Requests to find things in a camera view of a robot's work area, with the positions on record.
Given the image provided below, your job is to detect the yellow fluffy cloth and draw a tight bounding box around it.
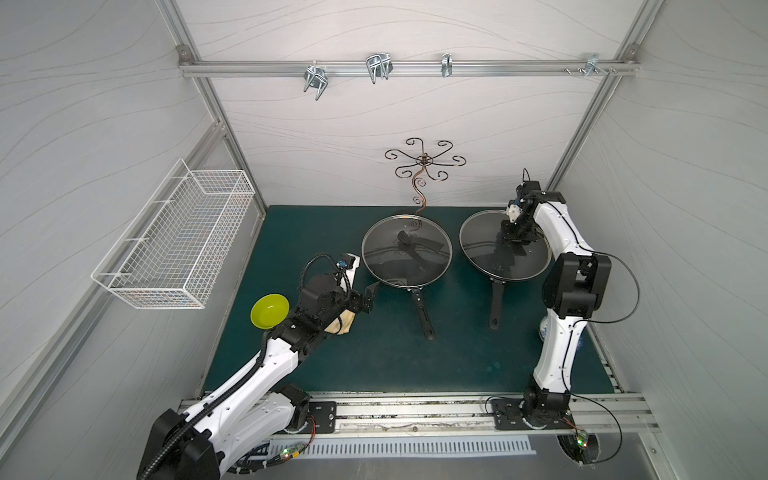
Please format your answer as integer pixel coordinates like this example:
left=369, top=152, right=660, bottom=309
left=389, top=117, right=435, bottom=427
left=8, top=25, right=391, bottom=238
left=324, top=310, right=356, bottom=335

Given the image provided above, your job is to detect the glass pot lid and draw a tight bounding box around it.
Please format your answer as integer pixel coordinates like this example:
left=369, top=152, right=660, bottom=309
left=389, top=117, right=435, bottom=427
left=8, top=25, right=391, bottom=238
left=458, top=209, right=552, bottom=283
left=361, top=214, right=454, bottom=290

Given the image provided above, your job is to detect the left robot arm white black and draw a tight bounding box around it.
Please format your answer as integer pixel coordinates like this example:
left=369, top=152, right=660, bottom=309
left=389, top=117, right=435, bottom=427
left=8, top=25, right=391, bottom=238
left=137, top=255, right=377, bottom=479

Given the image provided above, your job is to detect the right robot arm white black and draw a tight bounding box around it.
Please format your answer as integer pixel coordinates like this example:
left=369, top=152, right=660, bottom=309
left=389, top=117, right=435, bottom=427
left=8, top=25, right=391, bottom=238
left=504, top=180, right=611, bottom=429

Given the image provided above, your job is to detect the right frying pan black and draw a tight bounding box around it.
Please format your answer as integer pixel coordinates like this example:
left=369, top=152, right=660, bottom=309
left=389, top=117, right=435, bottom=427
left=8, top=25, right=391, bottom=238
left=458, top=209, right=552, bottom=331

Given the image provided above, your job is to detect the frying pan black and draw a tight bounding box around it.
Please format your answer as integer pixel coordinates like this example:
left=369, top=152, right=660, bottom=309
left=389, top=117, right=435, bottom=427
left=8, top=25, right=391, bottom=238
left=361, top=214, right=454, bottom=341
left=458, top=209, right=552, bottom=331

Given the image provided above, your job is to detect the green plastic bowl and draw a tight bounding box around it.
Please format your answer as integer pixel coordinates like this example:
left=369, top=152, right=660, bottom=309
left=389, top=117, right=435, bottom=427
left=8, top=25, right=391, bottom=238
left=249, top=294, right=290, bottom=330

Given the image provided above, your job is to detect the left frying pan black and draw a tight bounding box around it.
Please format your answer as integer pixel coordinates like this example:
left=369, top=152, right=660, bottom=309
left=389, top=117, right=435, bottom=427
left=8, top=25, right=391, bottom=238
left=361, top=214, right=454, bottom=341

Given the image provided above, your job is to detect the blue white patterned bowl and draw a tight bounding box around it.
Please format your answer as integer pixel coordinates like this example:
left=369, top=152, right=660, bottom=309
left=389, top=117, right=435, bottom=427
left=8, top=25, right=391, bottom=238
left=538, top=317, right=548, bottom=341

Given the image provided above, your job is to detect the copper scroll mug tree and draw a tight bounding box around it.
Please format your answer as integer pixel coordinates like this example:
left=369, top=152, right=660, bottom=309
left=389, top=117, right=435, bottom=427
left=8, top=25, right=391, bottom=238
left=384, top=137, right=467, bottom=215

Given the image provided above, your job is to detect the metal hook clamp small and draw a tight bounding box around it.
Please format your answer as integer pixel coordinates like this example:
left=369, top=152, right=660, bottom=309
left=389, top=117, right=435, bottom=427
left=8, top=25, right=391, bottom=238
left=441, top=53, right=453, bottom=78

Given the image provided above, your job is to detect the metal hook clamp right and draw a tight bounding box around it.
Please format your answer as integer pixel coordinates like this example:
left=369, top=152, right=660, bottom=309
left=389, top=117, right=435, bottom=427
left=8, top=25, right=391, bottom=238
left=563, top=54, right=618, bottom=78

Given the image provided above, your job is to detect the metal hook clamp middle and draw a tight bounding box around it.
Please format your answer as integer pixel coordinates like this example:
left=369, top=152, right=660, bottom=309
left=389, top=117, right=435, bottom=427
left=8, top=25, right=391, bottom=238
left=365, top=53, right=393, bottom=84

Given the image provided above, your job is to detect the metal hook clamp left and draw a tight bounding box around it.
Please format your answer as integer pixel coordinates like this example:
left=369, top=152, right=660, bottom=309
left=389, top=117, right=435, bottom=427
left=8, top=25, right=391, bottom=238
left=303, top=62, right=328, bottom=101

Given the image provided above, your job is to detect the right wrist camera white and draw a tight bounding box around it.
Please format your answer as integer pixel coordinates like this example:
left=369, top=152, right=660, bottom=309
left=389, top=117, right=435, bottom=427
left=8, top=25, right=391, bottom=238
left=506, top=204, right=521, bottom=222

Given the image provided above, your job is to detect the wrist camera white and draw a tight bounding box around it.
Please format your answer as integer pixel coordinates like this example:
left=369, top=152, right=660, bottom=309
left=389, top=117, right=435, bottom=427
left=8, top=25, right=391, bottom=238
left=336, top=253, right=361, bottom=290
left=506, top=204, right=521, bottom=222

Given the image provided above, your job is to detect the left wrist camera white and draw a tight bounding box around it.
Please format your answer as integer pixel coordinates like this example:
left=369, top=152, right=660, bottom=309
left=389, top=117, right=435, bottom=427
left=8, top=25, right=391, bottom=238
left=336, top=253, right=361, bottom=290

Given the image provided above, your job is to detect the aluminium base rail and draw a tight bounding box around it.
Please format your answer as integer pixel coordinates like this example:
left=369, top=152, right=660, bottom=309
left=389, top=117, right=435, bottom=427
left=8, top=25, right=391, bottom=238
left=310, top=392, right=660, bottom=438

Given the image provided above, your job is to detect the white wire basket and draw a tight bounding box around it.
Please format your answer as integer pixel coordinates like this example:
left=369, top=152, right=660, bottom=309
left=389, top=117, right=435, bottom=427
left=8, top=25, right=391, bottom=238
left=91, top=159, right=255, bottom=310

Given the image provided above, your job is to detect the aluminium crossbar rail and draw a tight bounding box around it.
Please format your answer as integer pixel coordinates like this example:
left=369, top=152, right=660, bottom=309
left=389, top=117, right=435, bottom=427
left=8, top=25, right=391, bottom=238
left=179, top=58, right=641, bottom=78

